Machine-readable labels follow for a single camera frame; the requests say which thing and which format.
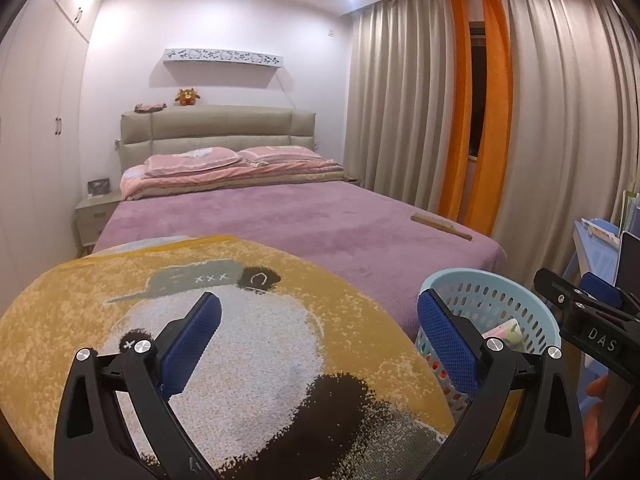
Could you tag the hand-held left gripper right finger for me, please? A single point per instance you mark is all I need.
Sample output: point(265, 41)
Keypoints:
point(445, 340)

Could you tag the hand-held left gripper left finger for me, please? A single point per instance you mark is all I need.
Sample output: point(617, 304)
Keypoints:
point(192, 345)

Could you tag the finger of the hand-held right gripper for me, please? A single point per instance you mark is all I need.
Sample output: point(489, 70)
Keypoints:
point(555, 285)
point(602, 287)

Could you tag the light blue mesh basket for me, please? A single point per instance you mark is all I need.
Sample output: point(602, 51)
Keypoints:
point(500, 300)

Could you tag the pink white soft pack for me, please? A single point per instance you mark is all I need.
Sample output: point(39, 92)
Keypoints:
point(505, 334)

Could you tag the person's right hand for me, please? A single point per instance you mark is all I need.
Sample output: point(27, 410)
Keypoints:
point(595, 387)

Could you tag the light blue desk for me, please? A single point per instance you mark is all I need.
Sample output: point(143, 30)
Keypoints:
point(597, 260)

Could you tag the dark flat panel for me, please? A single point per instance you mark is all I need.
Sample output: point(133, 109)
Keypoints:
point(630, 260)

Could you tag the green white books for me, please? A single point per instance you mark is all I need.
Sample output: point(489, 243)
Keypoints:
point(631, 215)

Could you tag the round yellow panda rug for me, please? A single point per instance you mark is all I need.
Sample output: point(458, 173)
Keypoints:
point(350, 310)

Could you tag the wooden brush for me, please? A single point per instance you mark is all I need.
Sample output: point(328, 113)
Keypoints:
point(440, 225)

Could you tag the grey nightstand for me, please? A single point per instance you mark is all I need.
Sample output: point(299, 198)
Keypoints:
point(95, 222)

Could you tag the beige curtain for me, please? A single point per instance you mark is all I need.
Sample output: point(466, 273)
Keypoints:
point(400, 100)
point(565, 125)

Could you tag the bed with purple blanket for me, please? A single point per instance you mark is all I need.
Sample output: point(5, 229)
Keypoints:
point(300, 220)

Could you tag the folded pink quilt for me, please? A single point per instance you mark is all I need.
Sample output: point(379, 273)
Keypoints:
point(250, 177)

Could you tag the pink pillow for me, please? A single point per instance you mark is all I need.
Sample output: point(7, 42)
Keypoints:
point(280, 154)
point(192, 162)

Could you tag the orange curtain strip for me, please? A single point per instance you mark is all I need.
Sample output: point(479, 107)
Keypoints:
point(497, 110)
point(457, 110)

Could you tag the dark window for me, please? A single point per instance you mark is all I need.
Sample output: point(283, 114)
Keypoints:
point(477, 90)

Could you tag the beige padded headboard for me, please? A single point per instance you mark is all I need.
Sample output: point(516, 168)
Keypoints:
point(215, 127)

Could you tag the flat pink ornament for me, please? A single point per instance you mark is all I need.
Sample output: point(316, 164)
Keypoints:
point(150, 107)

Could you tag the orange plush toy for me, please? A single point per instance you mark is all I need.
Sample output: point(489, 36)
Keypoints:
point(187, 97)

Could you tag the white wardrobe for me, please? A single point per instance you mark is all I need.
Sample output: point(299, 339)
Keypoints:
point(40, 135)

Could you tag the small picture frame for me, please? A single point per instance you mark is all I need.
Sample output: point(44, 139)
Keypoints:
point(98, 186)

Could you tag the white patterned wall shelf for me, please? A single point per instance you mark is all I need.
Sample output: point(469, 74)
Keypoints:
point(222, 57)

